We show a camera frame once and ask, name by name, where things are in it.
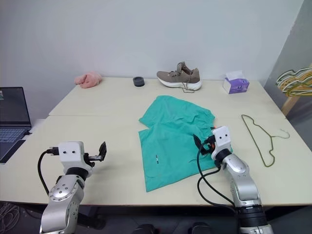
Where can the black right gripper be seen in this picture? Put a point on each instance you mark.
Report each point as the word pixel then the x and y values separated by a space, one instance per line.
pixel 210 143

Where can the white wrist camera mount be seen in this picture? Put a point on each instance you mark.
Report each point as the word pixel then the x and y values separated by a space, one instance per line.
pixel 221 139
pixel 70 153

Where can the purple tissue box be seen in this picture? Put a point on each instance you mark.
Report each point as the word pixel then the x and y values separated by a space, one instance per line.
pixel 235 85

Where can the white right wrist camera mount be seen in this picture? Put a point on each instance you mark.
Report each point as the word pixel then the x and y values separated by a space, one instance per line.
pixel 221 139

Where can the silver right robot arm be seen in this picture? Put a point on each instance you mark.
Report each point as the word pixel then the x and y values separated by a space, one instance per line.
pixel 240 175

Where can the grey laptop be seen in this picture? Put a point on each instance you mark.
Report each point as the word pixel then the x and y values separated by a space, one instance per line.
pixel 12 114

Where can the dark rounded shape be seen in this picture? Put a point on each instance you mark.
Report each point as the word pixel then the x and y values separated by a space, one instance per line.
pixel 146 229
pixel 201 228

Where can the taupe sneaker with white sole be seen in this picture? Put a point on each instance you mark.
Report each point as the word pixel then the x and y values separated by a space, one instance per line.
pixel 180 78

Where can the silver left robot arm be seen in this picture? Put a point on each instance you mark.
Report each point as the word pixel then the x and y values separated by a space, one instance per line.
pixel 61 195

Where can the pink cloth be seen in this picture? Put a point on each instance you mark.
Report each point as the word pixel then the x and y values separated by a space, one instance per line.
pixel 87 80

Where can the black round dish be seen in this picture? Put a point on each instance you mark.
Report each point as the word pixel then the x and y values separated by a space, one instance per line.
pixel 139 81

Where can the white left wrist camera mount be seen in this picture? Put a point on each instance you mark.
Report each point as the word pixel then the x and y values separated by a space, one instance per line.
pixel 70 153

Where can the wooden clothes rack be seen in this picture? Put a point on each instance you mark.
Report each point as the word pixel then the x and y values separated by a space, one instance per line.
pixel 288 104

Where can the teal green shorts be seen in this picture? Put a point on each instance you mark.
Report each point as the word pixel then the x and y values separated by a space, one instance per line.
pixel 170 146

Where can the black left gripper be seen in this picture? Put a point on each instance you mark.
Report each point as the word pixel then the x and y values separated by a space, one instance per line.
pixel 92 159

